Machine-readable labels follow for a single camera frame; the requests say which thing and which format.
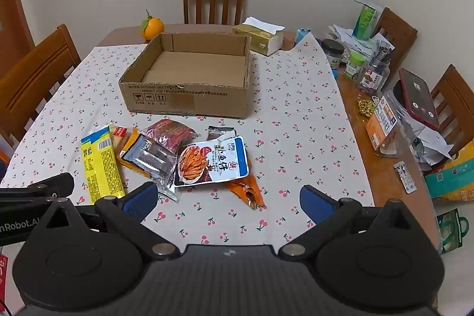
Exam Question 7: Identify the green white bag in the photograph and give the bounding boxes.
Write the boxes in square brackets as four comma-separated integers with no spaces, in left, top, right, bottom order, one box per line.
[436,208,470,254]

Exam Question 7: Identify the crumpled white papers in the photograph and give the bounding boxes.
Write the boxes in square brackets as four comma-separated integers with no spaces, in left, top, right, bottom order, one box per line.
[403,116,460,169]

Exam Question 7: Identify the yellow teal bag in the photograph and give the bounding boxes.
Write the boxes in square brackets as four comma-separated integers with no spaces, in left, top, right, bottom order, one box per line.
[424,149,474,202]

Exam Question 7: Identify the long yellow snack packet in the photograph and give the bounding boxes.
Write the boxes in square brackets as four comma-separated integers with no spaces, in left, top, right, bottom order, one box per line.
[81,124,126,206]

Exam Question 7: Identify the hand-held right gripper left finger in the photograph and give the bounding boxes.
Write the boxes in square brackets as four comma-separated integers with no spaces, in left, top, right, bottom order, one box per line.
[33,182,181,259]

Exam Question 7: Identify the orange label clear container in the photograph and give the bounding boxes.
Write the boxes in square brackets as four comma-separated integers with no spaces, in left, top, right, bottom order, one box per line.
[366,94,408,157]

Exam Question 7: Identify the cherry print tablecloth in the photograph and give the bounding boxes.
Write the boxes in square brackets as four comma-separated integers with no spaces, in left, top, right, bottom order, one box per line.
[0,38,376,254]

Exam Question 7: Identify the blue white fish snack packet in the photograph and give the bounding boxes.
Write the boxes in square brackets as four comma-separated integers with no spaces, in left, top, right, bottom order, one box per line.
[173,136,249,188]

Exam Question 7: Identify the clear jar with red label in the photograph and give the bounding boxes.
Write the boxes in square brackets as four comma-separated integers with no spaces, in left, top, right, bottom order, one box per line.
[357,55,391,94]

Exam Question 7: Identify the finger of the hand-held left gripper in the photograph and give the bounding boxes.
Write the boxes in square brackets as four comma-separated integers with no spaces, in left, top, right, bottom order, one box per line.
[0,173,75,203]

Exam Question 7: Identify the small brown snack packet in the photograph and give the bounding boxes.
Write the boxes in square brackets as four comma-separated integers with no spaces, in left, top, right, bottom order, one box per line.
[206,125,236,142]

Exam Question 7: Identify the green white carton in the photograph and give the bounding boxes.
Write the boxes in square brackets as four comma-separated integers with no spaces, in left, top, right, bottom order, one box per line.
[352,0,384,41]

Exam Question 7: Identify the pale yellow red-label packet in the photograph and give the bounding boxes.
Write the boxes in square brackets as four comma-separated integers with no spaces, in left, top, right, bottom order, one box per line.
[109,124,138,154]

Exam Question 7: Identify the gold ornament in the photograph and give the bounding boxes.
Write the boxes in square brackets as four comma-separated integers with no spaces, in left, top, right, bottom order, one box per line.
[356,98,377,115]

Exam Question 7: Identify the phone in red case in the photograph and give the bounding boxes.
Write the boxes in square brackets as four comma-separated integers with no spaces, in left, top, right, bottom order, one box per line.
[398,68,441,129]

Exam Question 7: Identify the pile of papers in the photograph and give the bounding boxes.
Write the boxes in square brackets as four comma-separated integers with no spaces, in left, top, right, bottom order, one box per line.
[328,23,395,57]

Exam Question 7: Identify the cardboard box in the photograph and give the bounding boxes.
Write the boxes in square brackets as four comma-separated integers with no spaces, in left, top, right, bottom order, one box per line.
[118,32,252,118]

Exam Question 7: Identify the flat orange snack packet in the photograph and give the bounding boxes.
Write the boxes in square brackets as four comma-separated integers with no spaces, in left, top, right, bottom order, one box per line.
[116,128,152,179]

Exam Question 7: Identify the dark lid jar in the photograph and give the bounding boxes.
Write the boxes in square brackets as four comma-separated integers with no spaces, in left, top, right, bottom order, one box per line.
[321,39,345,69]

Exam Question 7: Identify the gold tissue box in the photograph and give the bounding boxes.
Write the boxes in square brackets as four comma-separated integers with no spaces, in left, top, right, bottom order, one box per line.
[232,16,286,57]

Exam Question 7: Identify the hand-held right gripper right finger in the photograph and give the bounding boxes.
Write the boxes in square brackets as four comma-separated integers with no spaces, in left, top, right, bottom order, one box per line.
[279,185,435,259]

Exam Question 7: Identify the orange snack packet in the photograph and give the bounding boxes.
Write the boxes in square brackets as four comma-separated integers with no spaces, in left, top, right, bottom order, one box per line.
[226,161,266,211]
[116,128,152,179]

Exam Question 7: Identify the small printed card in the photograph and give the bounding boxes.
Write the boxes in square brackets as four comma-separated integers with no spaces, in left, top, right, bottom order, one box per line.
[393,161,418,194]

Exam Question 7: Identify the green lid jar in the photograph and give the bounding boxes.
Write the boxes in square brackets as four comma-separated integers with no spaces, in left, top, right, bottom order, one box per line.
[344,50,367,81]

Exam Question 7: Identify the orange fruit with leaf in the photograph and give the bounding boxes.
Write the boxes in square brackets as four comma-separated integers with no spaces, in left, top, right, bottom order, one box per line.
[139,9,164,40]

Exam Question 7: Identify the red printed box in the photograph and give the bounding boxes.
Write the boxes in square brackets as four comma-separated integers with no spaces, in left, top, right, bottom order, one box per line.
[0,254,10,302]

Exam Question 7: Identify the red clear snack packet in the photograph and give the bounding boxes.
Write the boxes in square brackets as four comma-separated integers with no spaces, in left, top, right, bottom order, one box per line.
[138,118,198,155]

